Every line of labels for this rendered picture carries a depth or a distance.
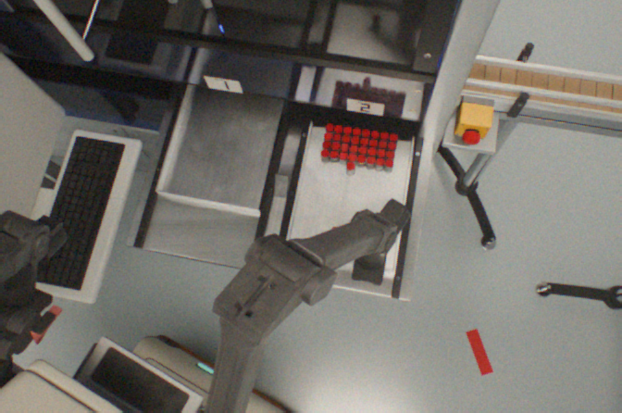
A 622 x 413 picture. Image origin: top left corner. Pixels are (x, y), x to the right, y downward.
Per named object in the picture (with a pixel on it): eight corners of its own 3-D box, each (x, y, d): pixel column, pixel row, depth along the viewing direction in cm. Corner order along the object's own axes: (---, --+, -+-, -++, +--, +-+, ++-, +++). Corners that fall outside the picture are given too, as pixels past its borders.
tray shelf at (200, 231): (179, 75, 158) (176, 71, 156) (437, 117, 150) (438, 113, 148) (127, 246, 144) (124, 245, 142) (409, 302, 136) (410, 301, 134)
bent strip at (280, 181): (278, 181, 145) (275, 173, 139) (290, 182, 144) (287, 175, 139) (266, 235, 141) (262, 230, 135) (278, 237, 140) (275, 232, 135)
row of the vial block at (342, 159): (321, 155, 146) (321, 148, 142) (392, 166, 144) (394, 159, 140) (320, 162, 145) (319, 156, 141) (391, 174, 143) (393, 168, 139)
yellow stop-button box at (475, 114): (457, 107, 140) (463, 93, 133) (487, 112, 139) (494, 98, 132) (453, 136, 137) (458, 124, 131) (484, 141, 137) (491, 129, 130)
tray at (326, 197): (311, 126, 149) (310, 120, 145) (413, 142, 146) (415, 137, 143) (285, 256, 139) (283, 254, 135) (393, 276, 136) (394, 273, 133)
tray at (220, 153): (194, 74, 155) (191, 68, 152) (289, 90, 152) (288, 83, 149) (159, 194, 145) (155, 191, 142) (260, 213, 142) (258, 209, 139)
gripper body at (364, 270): (389, 243, 129) (392, 230, 122) (380, 286, 124) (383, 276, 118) (359, 236, 130) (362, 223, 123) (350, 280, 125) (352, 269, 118)
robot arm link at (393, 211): (349, 220, 111) (387, 244, 108) (380, 177, 115) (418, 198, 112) (350, 245, 121) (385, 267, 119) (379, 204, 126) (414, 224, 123)
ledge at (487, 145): (448, 96, 151) (450, 93, 149) (499, 105, 150) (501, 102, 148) (441, 146, 147) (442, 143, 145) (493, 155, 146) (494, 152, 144)
